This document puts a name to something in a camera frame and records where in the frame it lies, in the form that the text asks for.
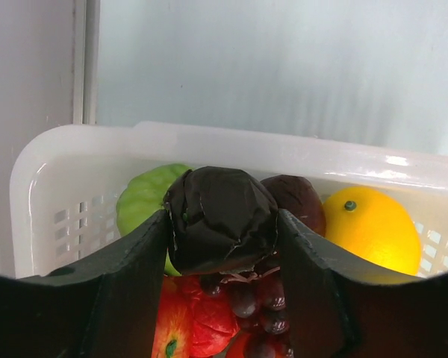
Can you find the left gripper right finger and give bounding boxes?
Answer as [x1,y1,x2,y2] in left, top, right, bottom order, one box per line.
[278,210,448,357]

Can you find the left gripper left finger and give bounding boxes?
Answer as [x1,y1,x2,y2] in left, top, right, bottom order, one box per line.
[0,210,169,357]

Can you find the dark mangosteen toy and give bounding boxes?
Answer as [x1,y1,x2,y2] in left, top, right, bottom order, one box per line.
[164,166,279,275]

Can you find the white plastic food tray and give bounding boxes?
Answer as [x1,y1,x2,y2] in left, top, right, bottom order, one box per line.
[10,122,448,278]

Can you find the red tomato toy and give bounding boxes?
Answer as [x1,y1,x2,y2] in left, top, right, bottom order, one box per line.
[175,276,240,357]
[151,277,193,358]

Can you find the purple grapes toy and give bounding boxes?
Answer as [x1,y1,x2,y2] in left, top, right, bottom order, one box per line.
[199,253,294,357]

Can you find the yellow lemon toy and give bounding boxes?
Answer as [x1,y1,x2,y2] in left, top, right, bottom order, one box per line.
[323,186,422,276]

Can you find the green squash toy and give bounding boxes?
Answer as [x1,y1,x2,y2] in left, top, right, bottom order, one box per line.
[115,163,193,277]

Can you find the dark purple plum toy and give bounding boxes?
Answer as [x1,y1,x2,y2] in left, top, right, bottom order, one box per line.
[261,175,326,236]

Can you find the left aluminium frame post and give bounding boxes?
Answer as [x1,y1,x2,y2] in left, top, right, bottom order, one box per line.
[72,0,100,125]

